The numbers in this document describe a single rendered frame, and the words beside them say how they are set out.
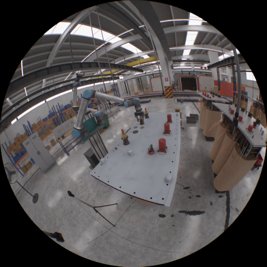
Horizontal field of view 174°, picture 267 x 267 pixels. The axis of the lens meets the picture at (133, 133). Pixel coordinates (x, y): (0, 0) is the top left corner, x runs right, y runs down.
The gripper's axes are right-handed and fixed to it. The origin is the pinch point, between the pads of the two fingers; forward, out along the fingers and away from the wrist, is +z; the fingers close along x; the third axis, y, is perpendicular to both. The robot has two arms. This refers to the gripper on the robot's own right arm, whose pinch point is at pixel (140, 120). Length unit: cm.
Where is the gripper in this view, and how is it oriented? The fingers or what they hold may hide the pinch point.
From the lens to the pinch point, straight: 132.0
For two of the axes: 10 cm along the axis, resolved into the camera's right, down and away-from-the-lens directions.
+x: 8.8, 0.6, -4.8
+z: 2.1, 8.5, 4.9
